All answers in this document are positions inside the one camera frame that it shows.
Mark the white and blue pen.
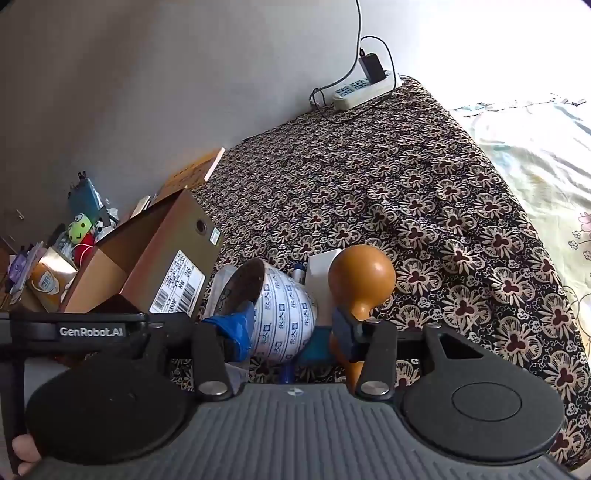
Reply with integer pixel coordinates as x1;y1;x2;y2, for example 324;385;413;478
281;262;306;385

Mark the stack of thin books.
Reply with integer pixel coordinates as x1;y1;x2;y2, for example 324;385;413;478
129;195;154;220

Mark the dark floral bedspread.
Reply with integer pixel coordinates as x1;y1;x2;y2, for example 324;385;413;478
168;75;591;472

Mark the green frog plush toy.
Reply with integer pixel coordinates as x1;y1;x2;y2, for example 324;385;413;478
68;212;97;246

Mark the person's left hand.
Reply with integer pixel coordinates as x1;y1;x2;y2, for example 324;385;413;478
11;435;43;476

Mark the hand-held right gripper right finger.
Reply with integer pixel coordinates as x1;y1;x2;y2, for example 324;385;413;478
331;307;468;401

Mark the white power strip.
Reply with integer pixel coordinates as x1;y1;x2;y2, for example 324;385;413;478
331;69;394;112

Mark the black power strip cable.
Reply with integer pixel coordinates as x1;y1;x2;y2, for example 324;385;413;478
309;84;354;124

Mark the brown cardboard shoebox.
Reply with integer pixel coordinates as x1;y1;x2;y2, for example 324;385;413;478
59;188;225;320

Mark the charger cable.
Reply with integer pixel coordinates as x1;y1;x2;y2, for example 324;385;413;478
355;0;399;89

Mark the pale floral bedsheet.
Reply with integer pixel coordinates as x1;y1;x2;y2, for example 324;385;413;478
450;92;591;333

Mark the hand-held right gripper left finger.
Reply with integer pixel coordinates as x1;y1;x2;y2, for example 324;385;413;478
193;300;256;401

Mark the clear plastic container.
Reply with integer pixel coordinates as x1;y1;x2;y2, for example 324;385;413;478
210;267;243;319

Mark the orange carton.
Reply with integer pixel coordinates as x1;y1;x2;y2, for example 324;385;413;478
27;248;78;312

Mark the black charger adapter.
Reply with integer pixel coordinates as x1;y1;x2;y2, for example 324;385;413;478
359;52;387;85

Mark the white box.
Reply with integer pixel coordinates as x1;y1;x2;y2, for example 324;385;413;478
305;248;345;367

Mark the purple packet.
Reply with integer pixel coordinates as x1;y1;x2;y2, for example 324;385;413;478
7;251;35;284

